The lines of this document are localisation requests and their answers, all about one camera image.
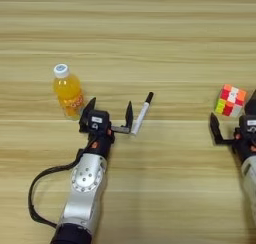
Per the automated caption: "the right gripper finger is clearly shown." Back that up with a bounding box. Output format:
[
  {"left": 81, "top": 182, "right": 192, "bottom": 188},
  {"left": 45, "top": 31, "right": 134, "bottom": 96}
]
[
  {"left": 243, "top": 89, "right": 256, "bottom": 116},
  {"left": 209, "top": 112, "right": 224, "bottom": 146}
]

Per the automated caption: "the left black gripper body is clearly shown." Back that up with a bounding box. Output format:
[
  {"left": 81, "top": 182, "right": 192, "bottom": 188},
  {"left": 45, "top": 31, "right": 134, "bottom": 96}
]
[{"left": 78, "top": 120, "right": 132, "bottom": 160}]

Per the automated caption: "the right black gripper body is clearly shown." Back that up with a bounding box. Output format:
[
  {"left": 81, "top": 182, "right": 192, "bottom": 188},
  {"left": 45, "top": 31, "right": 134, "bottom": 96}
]
[{"left": 212, "top": 127, "right": 256, "bottom": 165}]

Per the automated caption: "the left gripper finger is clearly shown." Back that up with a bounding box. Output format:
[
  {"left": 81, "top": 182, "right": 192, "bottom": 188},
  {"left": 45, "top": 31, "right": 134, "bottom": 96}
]
[
  {"left": 79, "top": 96, "right": 98, "bottom": 124},
  {"left": 124, "top": 100, "right": 135, "bottom": 130}
]

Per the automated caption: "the white marker black cap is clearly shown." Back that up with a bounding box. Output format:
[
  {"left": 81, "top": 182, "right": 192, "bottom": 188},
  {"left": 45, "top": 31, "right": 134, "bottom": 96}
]
[{"left": 130, "top": 91, "right": 155, "bottom": 137}]

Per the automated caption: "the colourful puzzle cube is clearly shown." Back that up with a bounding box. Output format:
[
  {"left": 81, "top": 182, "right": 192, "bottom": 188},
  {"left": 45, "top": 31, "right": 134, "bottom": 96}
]
[{"left": 214, "top": 84, "right": 248, "bottom": 118}]

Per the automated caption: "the orange juice bottle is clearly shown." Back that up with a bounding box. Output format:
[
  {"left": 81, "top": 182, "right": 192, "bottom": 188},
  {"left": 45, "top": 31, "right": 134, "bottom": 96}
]
[{"left": 52, "top": 63, "right": 85, "bottom": 122}]

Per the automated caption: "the left gripper labelled black box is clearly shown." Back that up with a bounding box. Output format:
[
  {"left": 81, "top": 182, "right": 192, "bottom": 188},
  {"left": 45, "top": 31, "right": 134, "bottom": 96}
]
[{"left": 86, "top": 109, "right": 111, "bottom": 133}]

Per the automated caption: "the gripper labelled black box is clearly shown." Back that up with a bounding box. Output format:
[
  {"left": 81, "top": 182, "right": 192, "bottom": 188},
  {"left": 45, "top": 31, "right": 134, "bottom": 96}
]
[
  {"left": 237, "top": 114, "right": 256, "bottom": 136},
  {"left": 86, "top": 109, "right": 111, "bottom": 133}
]

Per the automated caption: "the right gripper labelled black box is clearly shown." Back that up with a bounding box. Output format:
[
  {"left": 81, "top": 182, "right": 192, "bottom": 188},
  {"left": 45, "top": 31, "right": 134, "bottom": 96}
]
[{"left": 237, "top": 114, "right": 256, "bottom": 136}]

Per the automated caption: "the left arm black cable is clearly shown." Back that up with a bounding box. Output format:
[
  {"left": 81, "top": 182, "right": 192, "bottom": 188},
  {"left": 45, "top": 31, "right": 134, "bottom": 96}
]
[{"left": 27, "top": 148, "right": 85, "bottom": 230}]

